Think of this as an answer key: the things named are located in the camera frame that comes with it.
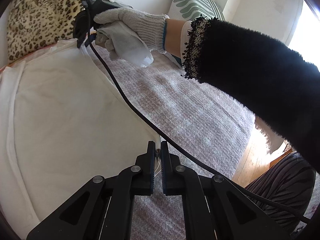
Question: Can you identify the grey striped fabric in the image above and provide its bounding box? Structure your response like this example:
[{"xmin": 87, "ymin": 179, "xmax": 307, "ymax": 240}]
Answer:
[{"xmin": 246, "ymin": 152, "xmax": 316, "ymax": 215}]

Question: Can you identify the right forearm black sleeve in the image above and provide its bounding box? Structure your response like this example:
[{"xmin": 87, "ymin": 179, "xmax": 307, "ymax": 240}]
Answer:
[{"xmin": 163, "ymin": 15, "xmax": 320, "ymax": 176}]

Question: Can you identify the white camisole top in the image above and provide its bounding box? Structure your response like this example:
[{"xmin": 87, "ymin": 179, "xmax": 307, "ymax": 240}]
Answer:
[{"xmin": 1, "ymin": 41, "xmax": 160, "ymax": 239}]

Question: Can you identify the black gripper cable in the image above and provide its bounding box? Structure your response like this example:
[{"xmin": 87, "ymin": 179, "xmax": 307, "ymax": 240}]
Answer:
[{"xmin": 82, "ymin": 0, "xmax": 311, "ymax": 224}]

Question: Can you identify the leopard print cushion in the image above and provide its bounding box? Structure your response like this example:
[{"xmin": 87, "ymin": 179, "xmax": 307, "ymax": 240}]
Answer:
[{"xmin": 7, "ymin": 0, "xmax": 82, "ymax": 63}]

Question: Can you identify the right gloved hand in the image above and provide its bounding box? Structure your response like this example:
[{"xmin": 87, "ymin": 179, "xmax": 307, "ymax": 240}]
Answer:
[{"xmin": 94, "ymin": 7, "xmax": 169, "ymax": 67}]

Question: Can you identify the green striped white pillow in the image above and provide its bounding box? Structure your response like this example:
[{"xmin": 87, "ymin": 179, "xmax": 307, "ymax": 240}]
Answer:
[{"xmin": 167, "ymin": 0, "xmax": 225, "ymax": 21}]

